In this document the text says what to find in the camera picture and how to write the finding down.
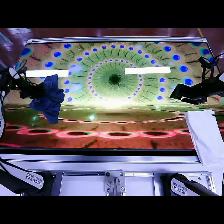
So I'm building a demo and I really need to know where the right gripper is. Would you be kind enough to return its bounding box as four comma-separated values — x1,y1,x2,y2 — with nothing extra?
169,83,205,105

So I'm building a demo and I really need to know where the blue garment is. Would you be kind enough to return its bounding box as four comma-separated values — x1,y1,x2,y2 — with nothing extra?
28,74,66,125

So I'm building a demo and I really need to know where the white garment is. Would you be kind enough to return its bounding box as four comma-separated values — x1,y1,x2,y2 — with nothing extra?
184,109,224,196

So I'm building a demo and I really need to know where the silver frame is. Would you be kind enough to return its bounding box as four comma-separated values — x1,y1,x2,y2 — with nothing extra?
0,152,224,197

